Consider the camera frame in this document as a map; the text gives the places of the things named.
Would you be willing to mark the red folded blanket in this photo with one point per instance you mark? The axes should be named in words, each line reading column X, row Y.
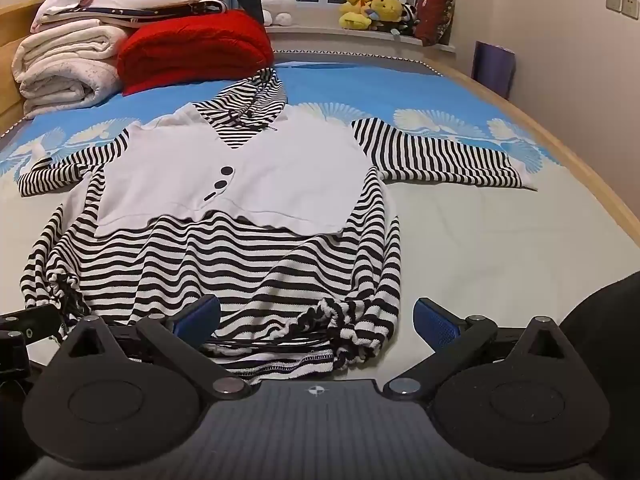
column 200, row 50

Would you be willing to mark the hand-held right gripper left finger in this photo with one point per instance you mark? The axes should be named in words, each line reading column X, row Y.
column 199, row 314

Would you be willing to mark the white folded quilt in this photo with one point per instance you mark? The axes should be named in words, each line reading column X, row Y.
column 60, row 70

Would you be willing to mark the yellow plush duck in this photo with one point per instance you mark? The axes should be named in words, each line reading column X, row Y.
column 355, row 15

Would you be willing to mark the striped hooded shirt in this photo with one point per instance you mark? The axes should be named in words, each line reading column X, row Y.
column 200, row 260

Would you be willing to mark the dark red cushion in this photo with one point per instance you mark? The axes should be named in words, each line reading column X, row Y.
column 435, row 15

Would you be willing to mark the purple folder by wall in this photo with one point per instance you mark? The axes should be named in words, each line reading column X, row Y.
column 492, row 67

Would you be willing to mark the blue and white printed bedsheet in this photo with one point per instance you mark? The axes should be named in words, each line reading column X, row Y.
column 475, row 240

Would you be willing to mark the round yellow plush toy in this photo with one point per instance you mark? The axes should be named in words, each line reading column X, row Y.
column 387, row 7

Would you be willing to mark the wooden bed frame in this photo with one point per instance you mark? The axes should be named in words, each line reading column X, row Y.
column 575, row 160

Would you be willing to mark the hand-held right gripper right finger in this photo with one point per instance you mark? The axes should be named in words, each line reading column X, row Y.
column 436, row 324

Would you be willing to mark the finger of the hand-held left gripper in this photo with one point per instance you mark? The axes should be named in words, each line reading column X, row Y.
column 35, row 321

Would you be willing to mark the navy patterned folded cloth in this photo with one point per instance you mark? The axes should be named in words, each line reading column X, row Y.
column 125, row 11

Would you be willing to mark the black and white plush toy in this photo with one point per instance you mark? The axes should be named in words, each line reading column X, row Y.
column 407, row 17

